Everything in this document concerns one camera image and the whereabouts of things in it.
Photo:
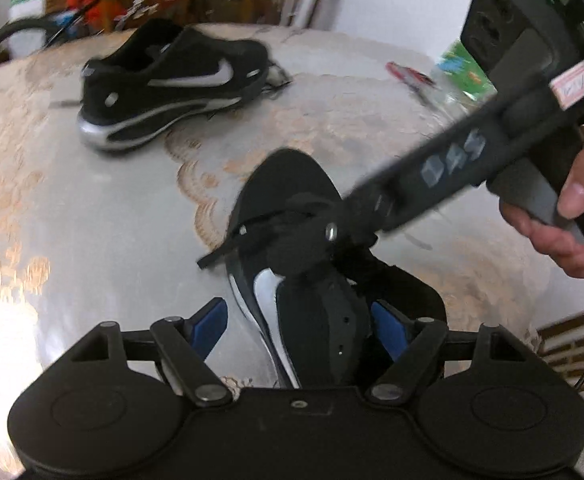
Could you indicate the black sneaker with silver swoosh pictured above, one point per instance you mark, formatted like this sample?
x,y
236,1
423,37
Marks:
x,y
292,175
146,55

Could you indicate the clear plastic bag green print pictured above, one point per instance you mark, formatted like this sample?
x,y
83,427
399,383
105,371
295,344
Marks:
x,y
459,67

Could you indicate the white and green box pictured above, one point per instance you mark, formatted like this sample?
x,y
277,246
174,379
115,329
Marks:
x,y
26,25

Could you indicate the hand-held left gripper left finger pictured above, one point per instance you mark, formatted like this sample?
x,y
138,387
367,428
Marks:
x,y
209,327

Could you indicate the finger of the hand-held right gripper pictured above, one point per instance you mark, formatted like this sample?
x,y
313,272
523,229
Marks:
x,y
297,240

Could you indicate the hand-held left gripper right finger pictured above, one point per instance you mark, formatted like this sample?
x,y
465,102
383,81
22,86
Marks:
x,y
389,330

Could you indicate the person's right hand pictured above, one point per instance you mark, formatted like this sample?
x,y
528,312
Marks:
x,y
579,195

